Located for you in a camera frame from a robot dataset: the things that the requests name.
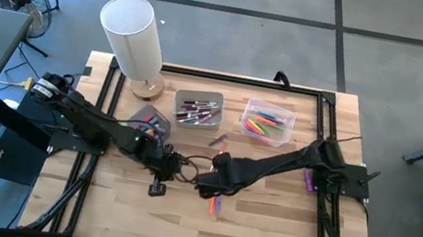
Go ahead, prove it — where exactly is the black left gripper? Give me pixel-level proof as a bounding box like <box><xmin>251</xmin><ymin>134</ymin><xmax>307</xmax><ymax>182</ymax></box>
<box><xmin>139</xmin><ymin>144</ymin><xmax>186</xmax><ymax>203</ymax></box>

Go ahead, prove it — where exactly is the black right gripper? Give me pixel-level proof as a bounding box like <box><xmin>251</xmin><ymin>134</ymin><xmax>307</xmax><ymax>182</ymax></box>
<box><xmin>193</xmin><ymin>148</ymin><xmax>251</xmax><ymax>205</ymax></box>

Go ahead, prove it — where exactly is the thin pink highlighter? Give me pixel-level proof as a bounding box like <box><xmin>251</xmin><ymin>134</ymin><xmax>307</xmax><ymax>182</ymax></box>
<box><xmin>241</xmin><ymin>119</ymin><xmax>262</xmax><ymax>136</ymax></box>

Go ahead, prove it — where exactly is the pink Expo marker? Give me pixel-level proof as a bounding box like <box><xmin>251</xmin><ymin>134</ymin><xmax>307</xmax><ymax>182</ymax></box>
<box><xmin>198</xmin><ymin>106</ymin><xmax>222</xmax><ymax>125</ymax></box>

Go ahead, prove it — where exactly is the black permanent marker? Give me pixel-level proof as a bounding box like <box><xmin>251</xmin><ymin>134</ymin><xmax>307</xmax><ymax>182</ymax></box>
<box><xmin>175</xmin><ymin>107</ymin><xmax>212</xmax><ymax>124</ymax></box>
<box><xmin>182</xmin><ymin>97</ymin><xmax>219</xmax><ymax>110</ymax></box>

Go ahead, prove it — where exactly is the thin yellow highlighter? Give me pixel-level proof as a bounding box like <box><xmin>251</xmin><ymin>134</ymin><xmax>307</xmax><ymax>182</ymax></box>
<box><xmin>247</xmin><ymin>118</ymin><xmax>268</xmax><ymax>135</ymax></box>

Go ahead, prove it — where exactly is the thin green highlighter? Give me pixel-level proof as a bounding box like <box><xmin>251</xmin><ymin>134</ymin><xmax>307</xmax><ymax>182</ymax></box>
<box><xmin>265</xmin><ymin>122</ymin><xmax>286</xmax><ymax>132</ymax></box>
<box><xmin>254</xmin><ymin>121</ymin><xmax>274</xmax><ymax>136</ymax></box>

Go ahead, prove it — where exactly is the red Expo marker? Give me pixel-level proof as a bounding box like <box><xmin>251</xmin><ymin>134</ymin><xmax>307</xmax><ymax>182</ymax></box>
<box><xmin>181</xmin><ymin>102</ymin><xmax>214</xmax><ymax>115</ymax></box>

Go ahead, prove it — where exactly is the thin orange highlighter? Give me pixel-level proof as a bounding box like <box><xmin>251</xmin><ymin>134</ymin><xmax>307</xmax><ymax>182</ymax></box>
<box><xmin>255</xmin><ymin>116</ymin><xmax>279</xmax><ymax>127</ymax></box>

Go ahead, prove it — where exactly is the thin blue highlighter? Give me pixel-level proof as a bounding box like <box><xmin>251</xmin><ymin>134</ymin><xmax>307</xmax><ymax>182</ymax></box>
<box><xmin>256</xmin><ymin>110</ymin><xmax>280</xmax><ymax>122</ymax></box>

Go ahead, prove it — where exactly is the dark grey translucent bin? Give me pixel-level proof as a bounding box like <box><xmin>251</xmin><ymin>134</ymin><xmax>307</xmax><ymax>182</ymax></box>
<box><xmin>125</xmin><ymin>101</ymin><xmax>175</xmax><ymax>142</ymax></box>

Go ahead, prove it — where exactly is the beige plastic bin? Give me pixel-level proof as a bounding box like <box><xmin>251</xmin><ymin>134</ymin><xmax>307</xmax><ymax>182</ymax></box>
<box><xmin>170</xmin><ymin>85</ymin><xmax>227</xmax><ymax>134</ymax></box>

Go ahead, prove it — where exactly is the clear plastic bin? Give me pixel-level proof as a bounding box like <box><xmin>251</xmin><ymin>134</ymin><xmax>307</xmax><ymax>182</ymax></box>
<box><xmin>236</xmin><ymin>96</ymin><xmax>299</xmax><ymax>150</ymax></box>

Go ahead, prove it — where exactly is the black Husky bag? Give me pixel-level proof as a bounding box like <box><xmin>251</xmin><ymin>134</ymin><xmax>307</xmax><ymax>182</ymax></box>
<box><xmin>0</xmin><ymin>91</ymin><xmax>70</xmax><ymax>191</ymax></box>

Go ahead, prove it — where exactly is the white lamp with wooden base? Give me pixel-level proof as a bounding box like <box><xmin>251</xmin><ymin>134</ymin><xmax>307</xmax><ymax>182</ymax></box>
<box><xmin>87</xmin><ymin>0</ymin><xmax>179</xmax><ymax>104</ymax></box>

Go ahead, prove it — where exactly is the black desk support beam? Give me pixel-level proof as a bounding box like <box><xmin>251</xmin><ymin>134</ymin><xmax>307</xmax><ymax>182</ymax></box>
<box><xmin>0</xmin><ymin>92</ymin><xmax>60</xmax><ymax>154</ymax></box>

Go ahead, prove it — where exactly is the black clamp handle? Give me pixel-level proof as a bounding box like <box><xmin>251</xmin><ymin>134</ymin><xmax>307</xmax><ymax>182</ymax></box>
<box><xmin>271</xmin><ymin>69</ymin><xmax>294</xmax><ymax>90</ymax></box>

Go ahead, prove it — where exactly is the black aluminium table frame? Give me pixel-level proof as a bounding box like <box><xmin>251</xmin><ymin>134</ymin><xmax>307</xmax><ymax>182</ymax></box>
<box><xmin>18</xmin><ymin>45</ymin><xmax>401</xmax><ymax>237</ymax></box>

